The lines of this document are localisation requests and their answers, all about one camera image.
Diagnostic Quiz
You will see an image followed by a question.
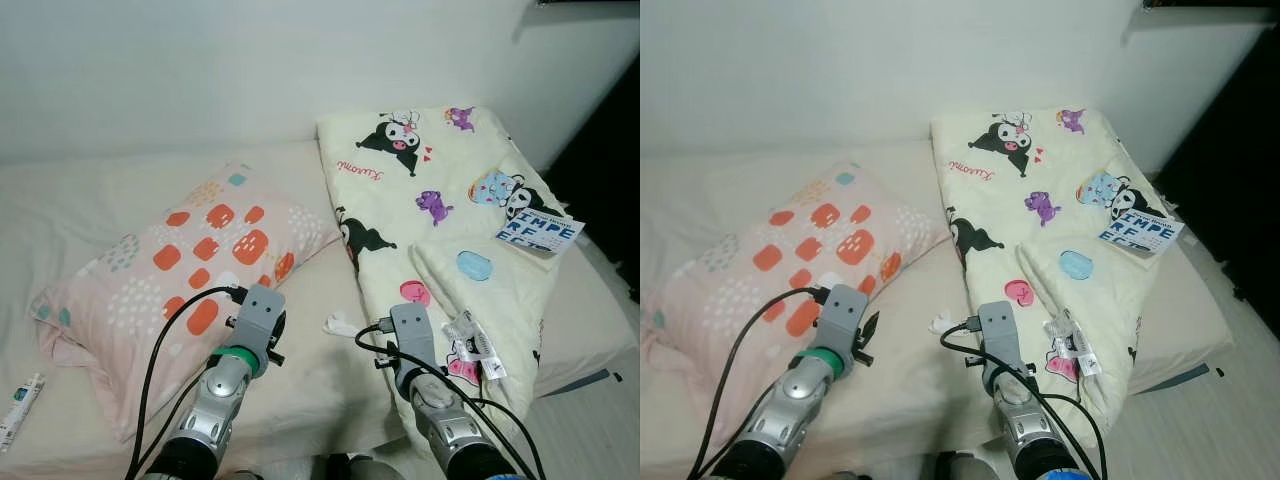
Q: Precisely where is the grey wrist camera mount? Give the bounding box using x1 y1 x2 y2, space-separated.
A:
815 284 869 376
232 283 288 376
388 303 438 386
977 300 1023 386

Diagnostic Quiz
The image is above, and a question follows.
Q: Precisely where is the cream cartoon print quilt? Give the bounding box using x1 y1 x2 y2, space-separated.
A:
930 105 1186 441
316 105 586 466

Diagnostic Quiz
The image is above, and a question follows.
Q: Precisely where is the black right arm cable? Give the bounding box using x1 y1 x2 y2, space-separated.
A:
938 318 1109 480
355 320 546 480

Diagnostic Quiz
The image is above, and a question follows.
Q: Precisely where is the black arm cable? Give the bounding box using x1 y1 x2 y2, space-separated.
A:
688 288 831 480
355 320 546 480
938 318 1109 480
125 285 249 480

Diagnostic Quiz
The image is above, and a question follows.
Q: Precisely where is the pink pillow with orange squares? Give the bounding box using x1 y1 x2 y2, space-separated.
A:
30 163 341 443
640 160 951 431

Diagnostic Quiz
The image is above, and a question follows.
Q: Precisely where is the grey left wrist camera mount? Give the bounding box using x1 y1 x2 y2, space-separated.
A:
232 283 288 376
815 284 869 376

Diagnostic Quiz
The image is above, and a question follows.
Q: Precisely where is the crinkled clear plastic wrapper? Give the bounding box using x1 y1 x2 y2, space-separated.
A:
442 310 508 381
1043 308 1103 379

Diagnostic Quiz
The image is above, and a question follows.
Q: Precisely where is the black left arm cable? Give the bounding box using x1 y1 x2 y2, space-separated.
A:
125 285 249 480
688 288 831 480

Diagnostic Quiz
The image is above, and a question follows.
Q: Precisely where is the white toothpaste tube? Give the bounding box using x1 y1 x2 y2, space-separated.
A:
0 373 47 453

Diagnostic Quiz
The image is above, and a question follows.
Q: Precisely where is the mattress with white sheet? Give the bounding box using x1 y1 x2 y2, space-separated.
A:
0 140 639 476
640 140 1236 476

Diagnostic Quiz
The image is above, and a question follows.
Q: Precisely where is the robot right leg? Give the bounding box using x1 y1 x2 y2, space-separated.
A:
937 450 991 480
352 455 403 480

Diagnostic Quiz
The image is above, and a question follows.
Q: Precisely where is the black cabinet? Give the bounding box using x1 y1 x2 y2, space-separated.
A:
543 55 641 301
1155 20 1280 301

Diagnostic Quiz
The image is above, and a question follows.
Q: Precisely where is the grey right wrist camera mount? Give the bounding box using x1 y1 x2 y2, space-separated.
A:
977 300 1023 386
388 303 438 386

